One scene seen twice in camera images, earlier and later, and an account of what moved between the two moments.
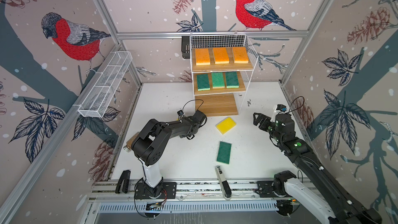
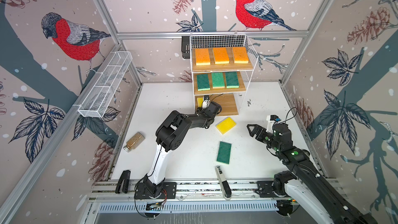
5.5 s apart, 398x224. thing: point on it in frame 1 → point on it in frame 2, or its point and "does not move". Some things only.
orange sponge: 221,55 does not move
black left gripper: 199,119 → 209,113
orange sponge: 240,55 does not move
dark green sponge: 232,80 does not move
